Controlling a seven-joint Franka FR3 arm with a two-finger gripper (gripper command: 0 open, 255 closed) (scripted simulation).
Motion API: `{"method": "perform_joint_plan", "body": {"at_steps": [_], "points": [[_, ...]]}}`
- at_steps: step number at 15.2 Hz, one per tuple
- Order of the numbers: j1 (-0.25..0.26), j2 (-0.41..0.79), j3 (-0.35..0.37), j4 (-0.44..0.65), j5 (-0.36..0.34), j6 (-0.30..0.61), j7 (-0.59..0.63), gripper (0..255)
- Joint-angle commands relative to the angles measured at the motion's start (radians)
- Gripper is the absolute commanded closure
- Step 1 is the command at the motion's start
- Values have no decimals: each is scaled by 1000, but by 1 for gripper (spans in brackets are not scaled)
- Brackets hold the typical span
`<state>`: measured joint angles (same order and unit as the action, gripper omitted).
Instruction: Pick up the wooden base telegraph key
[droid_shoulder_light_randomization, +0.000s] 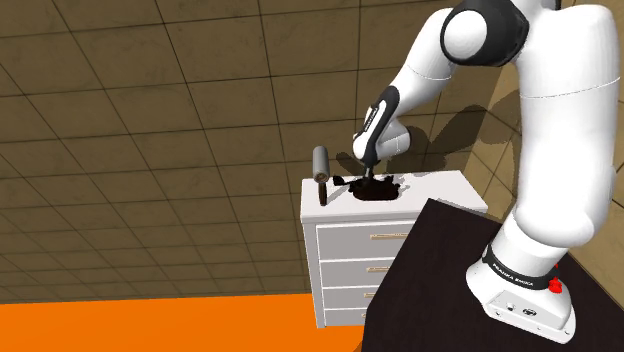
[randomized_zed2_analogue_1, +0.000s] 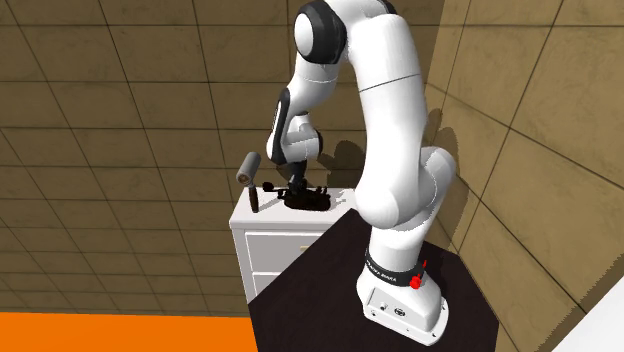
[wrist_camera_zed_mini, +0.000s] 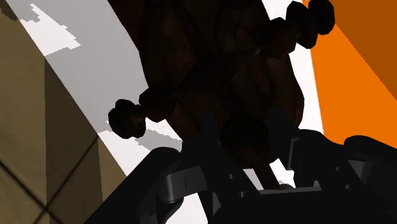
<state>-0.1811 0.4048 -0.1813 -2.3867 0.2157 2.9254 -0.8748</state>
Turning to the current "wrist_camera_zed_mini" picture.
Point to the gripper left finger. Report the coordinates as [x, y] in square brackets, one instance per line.
[198, 155]

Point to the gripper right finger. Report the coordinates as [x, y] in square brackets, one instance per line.
[313, 155]

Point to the dark brown knobbly figure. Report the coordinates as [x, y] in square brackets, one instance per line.
[214, 62]

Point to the orange box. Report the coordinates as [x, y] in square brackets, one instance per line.
[350, 93]

